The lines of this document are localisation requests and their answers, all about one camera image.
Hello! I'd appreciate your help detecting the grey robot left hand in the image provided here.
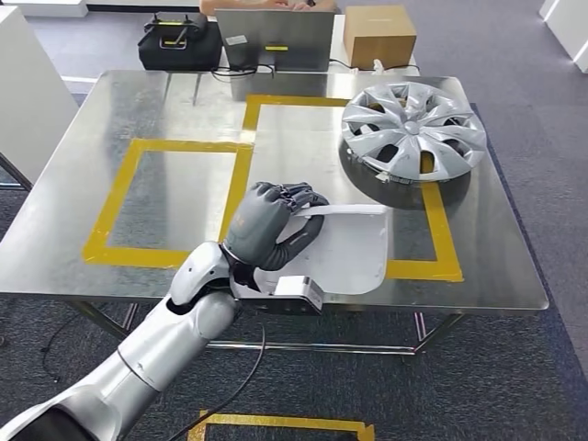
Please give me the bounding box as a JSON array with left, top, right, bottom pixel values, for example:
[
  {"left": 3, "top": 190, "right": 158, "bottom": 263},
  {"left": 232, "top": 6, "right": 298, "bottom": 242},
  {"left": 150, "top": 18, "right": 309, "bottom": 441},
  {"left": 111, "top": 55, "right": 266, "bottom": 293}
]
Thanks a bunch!
[{"left": 223, "top": 181, "right": 330, "bottom": 272}]

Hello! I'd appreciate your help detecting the white curved plastic part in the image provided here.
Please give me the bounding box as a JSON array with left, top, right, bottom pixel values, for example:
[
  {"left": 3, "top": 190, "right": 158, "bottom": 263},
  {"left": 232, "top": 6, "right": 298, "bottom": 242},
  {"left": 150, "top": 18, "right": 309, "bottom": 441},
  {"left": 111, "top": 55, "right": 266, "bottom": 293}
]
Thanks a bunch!
[{"left": 254, "top": 203, "right": 390, "bottom": 298}]

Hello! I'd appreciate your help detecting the stainless steel workbench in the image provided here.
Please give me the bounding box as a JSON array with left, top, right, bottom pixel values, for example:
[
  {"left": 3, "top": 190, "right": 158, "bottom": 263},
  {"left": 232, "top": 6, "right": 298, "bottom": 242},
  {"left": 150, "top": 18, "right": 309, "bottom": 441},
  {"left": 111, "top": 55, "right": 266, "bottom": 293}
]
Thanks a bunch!
[{"left": 0, "top": 68, "right": 550, "bottom": 357}]

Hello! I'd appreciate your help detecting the grey laptop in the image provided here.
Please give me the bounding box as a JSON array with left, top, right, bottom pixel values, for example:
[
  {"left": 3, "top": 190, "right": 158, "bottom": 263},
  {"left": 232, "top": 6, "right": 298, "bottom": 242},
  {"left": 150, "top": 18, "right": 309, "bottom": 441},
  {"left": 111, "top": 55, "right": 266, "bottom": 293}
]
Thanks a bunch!
[{"left": 214, "top": 8, "right": 337, "bottom": 73}]

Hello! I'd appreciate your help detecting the black carry bag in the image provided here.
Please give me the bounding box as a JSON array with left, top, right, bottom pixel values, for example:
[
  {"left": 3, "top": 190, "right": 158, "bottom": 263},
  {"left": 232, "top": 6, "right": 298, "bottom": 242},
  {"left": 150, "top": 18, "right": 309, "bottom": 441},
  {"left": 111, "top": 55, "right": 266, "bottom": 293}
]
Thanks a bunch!
[{"left": 137, "top": 12, "right": 224, "bottom": 73}]

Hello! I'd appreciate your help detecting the silver wheel hubcap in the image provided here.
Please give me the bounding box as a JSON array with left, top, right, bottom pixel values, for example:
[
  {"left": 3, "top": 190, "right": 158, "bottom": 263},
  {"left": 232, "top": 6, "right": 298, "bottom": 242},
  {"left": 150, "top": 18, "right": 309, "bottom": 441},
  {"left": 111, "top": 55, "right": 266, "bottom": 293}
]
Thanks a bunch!
[{"left": 340, "top": 80, "right": 488, "bottom": 186}]

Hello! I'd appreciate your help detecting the brown cardboard box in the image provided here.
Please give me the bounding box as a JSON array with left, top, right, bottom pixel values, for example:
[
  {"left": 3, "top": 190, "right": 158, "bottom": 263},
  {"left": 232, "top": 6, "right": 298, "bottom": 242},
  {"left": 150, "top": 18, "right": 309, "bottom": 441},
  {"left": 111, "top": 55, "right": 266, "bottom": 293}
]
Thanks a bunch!
[{"left": 343, "top": 5, "right": 418, "bottom": 71}]

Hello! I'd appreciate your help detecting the steel side table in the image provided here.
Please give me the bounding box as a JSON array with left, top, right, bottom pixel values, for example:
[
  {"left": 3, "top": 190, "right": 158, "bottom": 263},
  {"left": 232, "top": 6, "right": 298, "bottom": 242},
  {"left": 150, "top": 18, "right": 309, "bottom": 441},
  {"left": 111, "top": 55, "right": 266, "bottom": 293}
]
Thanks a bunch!
[{"left": 0, "top": 6, "right": 80, "bottom": 191}]

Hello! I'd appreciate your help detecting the white furniture block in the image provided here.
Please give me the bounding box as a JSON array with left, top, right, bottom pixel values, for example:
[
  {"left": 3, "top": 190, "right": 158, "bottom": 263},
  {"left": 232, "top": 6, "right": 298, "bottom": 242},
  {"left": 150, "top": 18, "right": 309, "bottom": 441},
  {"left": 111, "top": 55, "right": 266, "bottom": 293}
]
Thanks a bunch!
[{"left": 538, "top": 0, "right": 588, "bottom": 75}]

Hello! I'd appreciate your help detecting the black camera bracket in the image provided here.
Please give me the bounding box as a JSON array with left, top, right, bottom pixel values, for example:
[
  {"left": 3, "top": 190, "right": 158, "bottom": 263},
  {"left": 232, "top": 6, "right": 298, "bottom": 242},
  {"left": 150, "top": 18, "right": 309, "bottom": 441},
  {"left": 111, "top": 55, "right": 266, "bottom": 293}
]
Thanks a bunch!
[{"left": 232, "top": 261, "right": 322, "bottom": 318}]

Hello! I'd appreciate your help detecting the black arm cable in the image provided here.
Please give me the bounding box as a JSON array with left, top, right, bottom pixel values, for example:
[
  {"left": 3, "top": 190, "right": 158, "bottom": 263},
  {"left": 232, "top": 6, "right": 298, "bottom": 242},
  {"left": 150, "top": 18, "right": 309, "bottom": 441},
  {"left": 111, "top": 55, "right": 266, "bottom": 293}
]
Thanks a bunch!
[{"left": 167, "top": 325, "right": 268, "bottom": 441}]

